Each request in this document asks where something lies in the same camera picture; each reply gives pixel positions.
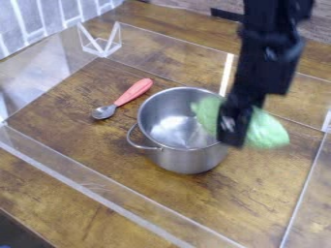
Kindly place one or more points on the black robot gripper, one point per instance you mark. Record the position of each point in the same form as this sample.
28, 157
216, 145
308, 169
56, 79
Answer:
268, 59

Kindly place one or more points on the green bumpy gourd toy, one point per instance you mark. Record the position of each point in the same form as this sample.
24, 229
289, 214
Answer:
265, 133

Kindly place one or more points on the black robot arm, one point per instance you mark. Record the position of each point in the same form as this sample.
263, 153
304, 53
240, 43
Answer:
273, 16

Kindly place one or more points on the silver metal pot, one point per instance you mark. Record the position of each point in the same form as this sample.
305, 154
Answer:
169, 134

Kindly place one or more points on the black strip on table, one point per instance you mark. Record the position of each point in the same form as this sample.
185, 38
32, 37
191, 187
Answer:
225, 15

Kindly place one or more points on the red-handled metal spoon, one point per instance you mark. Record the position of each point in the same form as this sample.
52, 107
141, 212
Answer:
133, 92

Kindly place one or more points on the clear acrylic corner bracket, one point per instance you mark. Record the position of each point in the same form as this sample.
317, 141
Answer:
98, 46

